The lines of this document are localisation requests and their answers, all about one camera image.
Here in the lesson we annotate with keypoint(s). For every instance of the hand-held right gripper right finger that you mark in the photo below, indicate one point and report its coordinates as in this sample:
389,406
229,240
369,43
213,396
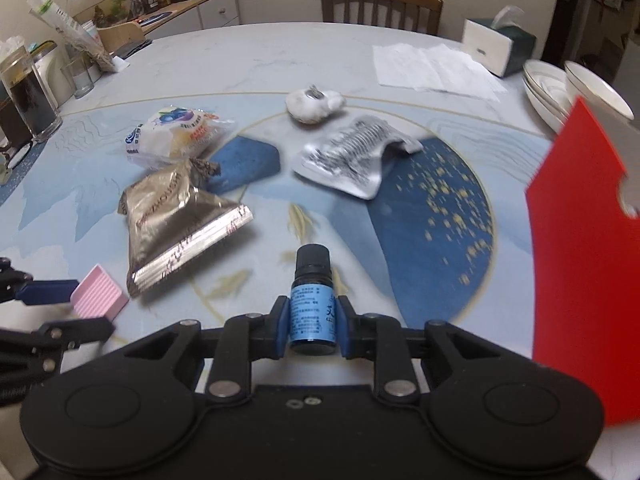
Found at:
347,327

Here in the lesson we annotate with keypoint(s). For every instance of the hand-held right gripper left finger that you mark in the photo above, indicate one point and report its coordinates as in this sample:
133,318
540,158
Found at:
280,327

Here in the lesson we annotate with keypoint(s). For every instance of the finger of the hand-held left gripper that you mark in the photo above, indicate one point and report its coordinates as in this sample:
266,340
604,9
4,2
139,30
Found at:
47,292
75,332

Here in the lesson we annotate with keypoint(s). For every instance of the small blue label bottle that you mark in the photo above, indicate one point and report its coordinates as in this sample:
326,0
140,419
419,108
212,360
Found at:
312,310

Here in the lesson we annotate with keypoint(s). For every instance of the pink ridged box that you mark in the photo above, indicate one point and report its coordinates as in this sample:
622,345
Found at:
100,292

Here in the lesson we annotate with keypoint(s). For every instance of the gold snack packet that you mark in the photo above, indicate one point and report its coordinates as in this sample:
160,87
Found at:
170,220

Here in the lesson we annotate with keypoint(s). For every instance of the silver foil packet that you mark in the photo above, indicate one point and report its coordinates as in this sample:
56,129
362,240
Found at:
350,155

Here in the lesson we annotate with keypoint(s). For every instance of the blueberry print bread packet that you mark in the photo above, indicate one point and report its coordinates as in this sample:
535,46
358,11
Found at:
170,135

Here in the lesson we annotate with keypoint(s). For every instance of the red cardboard box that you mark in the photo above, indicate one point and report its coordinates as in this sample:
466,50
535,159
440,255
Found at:
575,260

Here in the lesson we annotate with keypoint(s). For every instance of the blue printed table mat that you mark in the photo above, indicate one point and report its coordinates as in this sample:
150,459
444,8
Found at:
400,260

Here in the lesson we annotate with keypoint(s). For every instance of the tall glass jar dark contents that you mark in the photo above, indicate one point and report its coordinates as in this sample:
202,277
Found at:
30,105

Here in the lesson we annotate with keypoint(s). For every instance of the small glass cup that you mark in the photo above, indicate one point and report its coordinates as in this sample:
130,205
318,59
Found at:
79,77

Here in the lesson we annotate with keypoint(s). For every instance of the clear plastic bag green print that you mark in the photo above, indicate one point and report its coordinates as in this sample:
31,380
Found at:
75,35

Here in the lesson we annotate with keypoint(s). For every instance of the pale wooden chair back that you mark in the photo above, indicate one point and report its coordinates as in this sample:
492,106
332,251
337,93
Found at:
120,36

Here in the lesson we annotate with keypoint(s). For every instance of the white paper tissue sheets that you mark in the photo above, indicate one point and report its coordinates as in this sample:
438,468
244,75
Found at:
430,70

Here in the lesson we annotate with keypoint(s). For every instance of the glass terrarium with plants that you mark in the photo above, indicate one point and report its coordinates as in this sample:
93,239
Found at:
110,7

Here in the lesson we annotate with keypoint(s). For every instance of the green white tissue box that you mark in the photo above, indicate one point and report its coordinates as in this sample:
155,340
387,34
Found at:
487,47

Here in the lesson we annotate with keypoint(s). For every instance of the white sideboard cabinet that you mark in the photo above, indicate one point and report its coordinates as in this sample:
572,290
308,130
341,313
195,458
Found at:
210,12

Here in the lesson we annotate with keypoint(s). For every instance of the dark wooden chair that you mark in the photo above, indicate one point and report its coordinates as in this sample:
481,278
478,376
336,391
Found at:
380,5

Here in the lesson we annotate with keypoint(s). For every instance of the white bowl gold rim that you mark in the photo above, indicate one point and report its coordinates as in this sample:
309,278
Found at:
597,90

